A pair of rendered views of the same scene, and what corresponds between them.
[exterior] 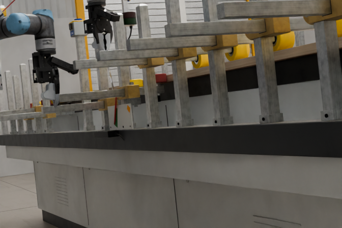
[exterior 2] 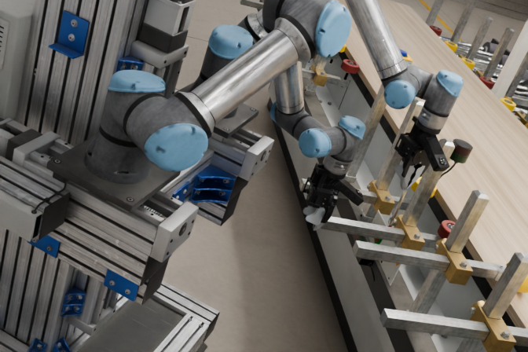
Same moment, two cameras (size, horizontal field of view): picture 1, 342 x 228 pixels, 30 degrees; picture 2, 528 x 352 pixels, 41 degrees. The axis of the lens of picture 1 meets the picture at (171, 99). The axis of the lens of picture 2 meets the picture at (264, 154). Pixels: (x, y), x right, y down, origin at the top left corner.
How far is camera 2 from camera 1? 134 cm
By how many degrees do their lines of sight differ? 29
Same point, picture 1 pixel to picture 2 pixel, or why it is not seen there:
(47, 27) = (349, 151)
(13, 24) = (308, 148)
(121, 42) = (433, 177)
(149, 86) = (433, 285)
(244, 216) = not seen: outside the picture
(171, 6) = (513, 277)
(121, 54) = (413, 326)
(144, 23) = (471, 218)
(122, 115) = not seen: hidden behind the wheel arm
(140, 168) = (375, 317)
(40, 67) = (317, 191)
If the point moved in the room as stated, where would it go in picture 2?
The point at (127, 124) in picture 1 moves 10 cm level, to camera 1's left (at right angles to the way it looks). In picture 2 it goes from (387, 271) to (357, 258)
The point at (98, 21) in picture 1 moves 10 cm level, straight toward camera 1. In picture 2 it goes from (419, 153) to (419, 168)
